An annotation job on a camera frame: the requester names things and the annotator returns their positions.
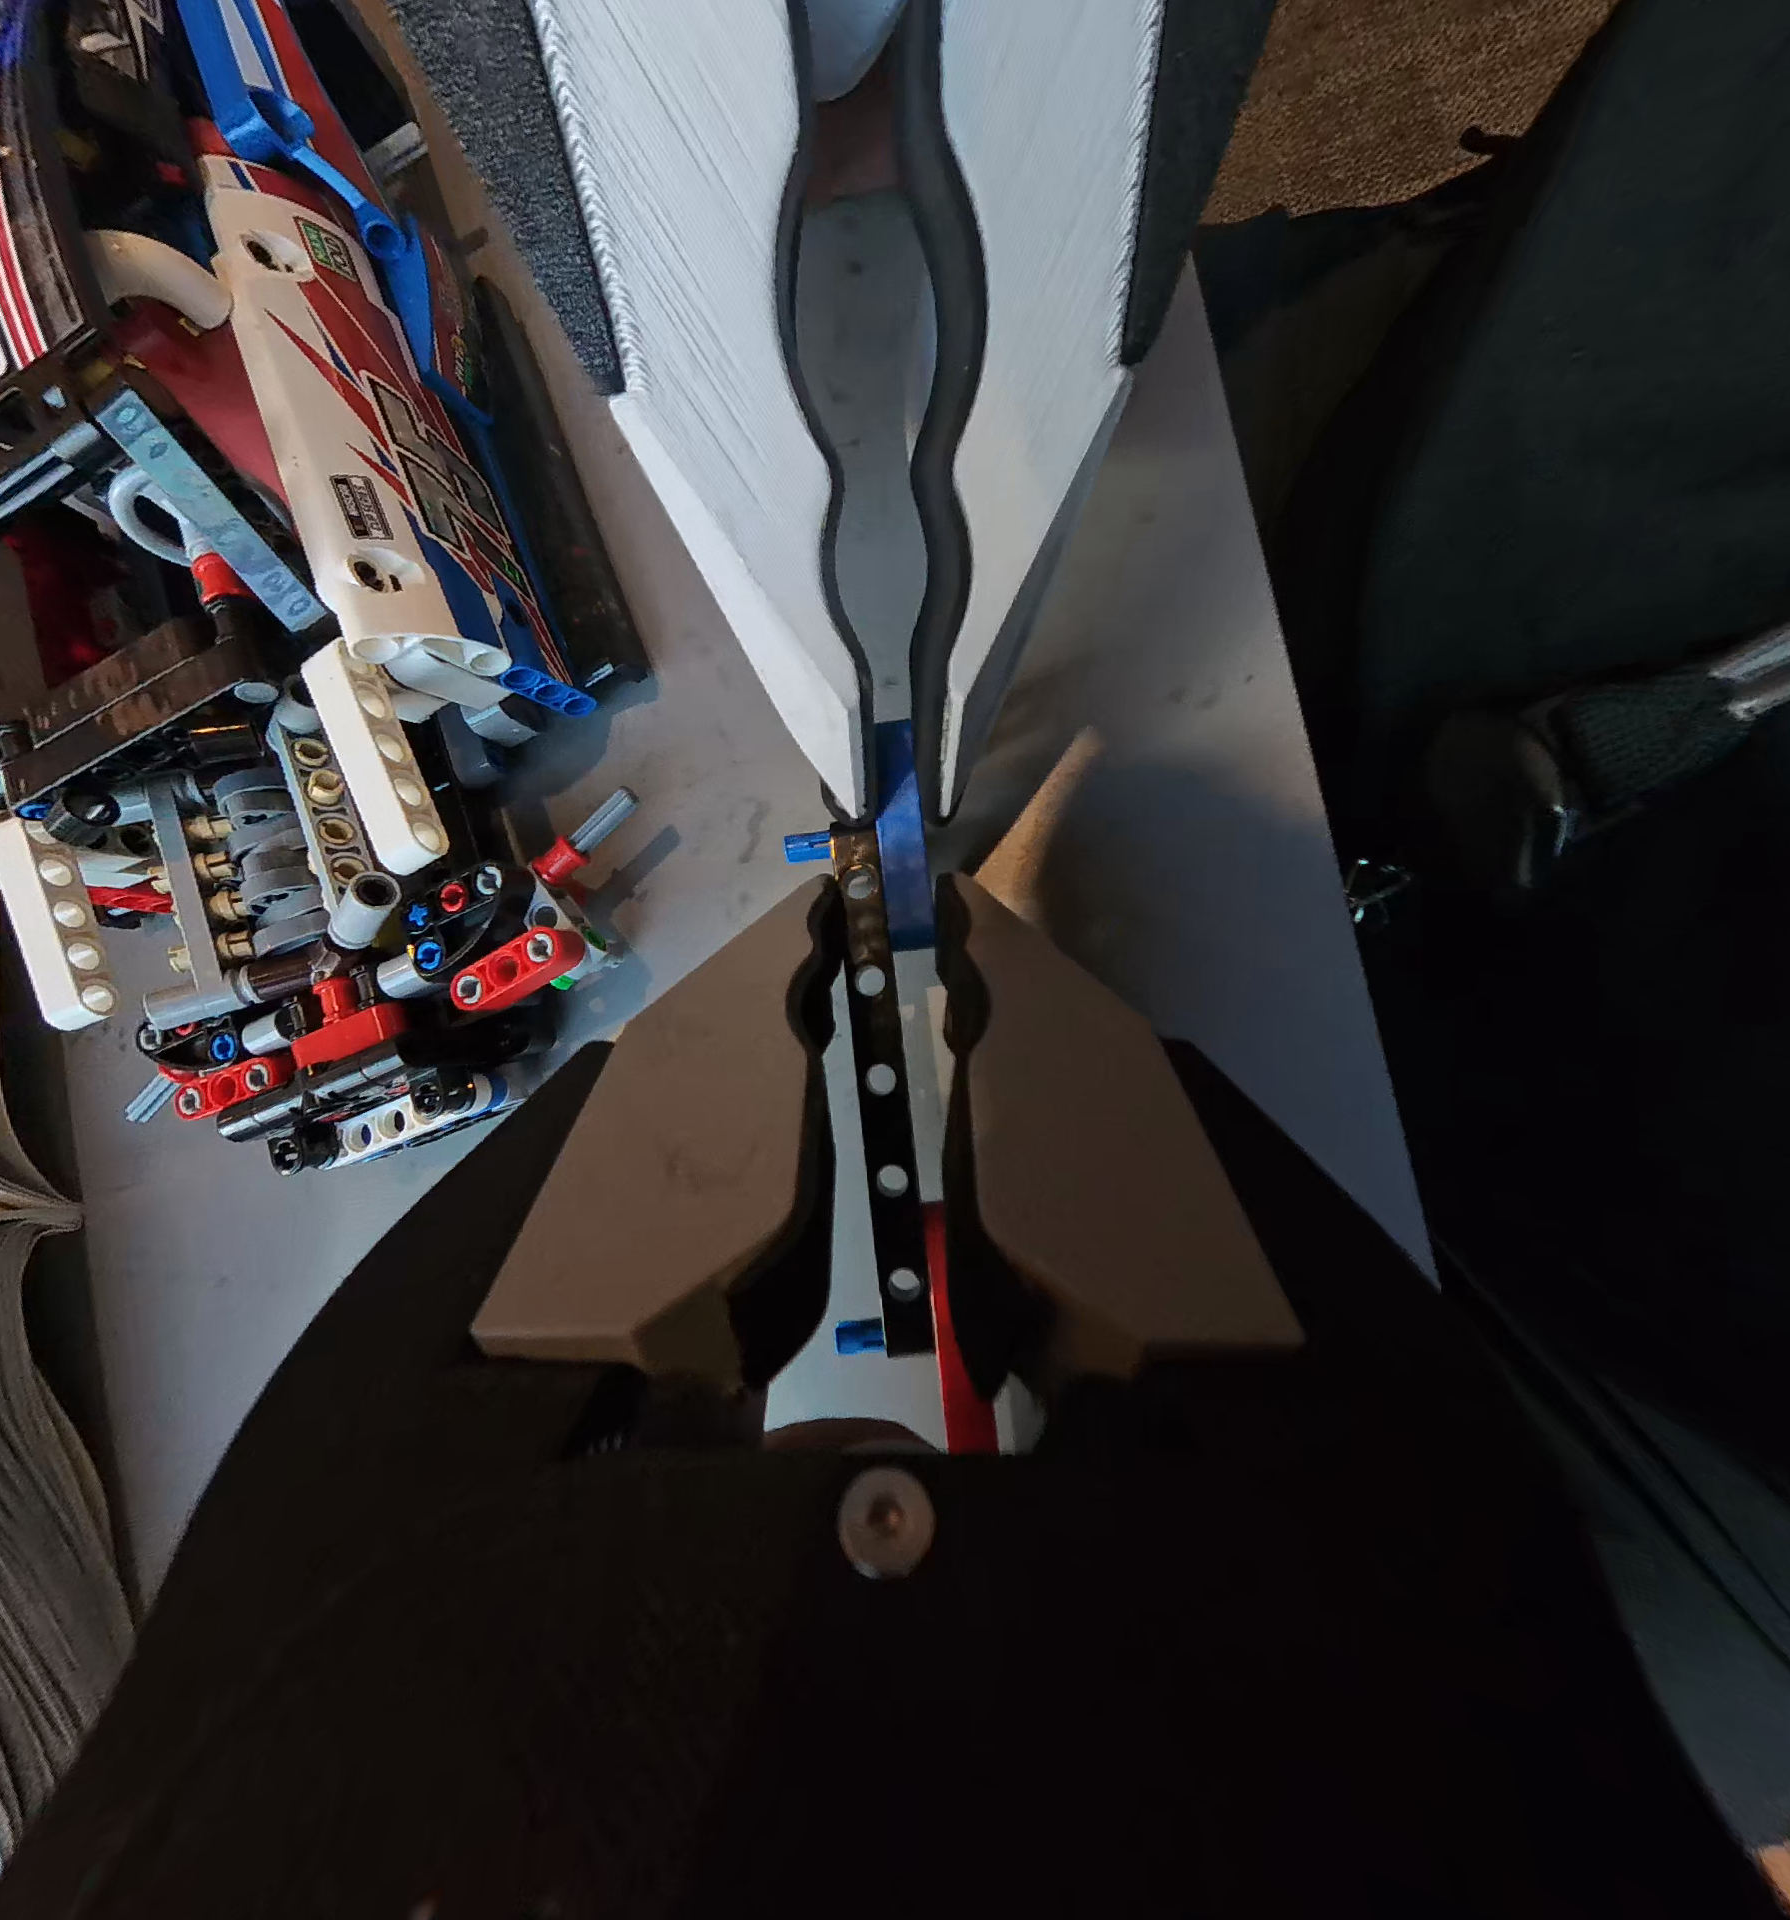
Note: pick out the round black badge reel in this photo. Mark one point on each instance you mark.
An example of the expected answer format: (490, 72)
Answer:
(1510, 795)

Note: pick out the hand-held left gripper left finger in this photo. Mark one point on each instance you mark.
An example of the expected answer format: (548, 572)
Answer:
(671, 1184)

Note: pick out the long black brick beam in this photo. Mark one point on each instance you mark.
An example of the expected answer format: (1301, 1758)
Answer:
(881, 1082)

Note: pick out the blue angled brick beam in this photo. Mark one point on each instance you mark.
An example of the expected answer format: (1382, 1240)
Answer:
(905, 839)

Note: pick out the grey chair seat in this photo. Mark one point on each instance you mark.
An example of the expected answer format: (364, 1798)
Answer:
(1706, 1651)

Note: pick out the red angled brick beam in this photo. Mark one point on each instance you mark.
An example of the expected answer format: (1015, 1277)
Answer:
(964, 1381)

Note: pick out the open building instruction booklet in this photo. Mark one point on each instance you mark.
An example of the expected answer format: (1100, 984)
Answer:
(12, 1426)

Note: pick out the person's black jacket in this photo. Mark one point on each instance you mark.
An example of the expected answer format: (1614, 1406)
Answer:
(1584, 450)

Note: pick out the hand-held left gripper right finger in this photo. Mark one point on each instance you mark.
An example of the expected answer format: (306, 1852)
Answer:
(1121, 1201)

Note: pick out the toy brick race car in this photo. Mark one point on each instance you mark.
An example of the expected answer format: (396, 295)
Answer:
(310, 450)

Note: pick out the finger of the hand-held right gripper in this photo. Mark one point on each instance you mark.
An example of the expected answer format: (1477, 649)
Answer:
(700, 300)
(1046, 300)

